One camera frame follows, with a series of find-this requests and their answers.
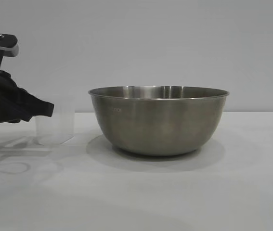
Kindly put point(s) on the clear plastic measuring cup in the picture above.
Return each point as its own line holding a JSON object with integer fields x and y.
{"x": 59, "y": 127}

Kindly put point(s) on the stainless steel mixing bowl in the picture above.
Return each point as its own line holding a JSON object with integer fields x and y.
{"x": 158, "y": 125}

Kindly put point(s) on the white tablecloth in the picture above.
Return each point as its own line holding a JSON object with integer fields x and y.
{"x": 136, "y": 192}

